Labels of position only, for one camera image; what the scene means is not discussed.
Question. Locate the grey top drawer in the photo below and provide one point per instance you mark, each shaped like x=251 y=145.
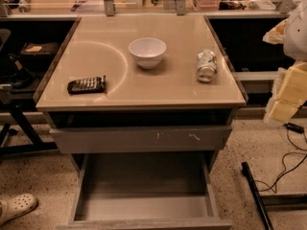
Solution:
x=146 y=131

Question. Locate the white clog shoe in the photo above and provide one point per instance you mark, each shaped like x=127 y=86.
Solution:
x=16 y=207

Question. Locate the crushed silver can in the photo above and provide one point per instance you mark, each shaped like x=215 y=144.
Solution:
x=206 y=66

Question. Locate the grey drawer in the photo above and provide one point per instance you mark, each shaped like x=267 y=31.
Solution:
x=145 y=191
x=146 y=131

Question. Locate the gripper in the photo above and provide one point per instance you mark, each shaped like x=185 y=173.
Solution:
x=296 y=37

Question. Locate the black table leg frame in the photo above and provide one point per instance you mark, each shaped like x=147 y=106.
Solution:
x=36 y=144

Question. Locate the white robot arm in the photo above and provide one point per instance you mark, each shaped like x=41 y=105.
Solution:
x=292 y=34

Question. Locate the black floor bar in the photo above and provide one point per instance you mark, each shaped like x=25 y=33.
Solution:
x=257 y=198

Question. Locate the black power adapter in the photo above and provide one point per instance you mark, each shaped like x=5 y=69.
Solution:
x=295 y=128

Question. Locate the white bowl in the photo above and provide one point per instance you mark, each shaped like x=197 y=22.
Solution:
x=147 y=52

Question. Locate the grey drawer cabinet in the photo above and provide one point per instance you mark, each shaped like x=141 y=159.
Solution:
x=99 y=46

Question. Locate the black calculator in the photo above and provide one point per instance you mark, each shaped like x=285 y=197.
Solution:
x=87 y=86

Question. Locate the dark box on shelf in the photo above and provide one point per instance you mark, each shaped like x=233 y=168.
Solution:
x=39 y=51

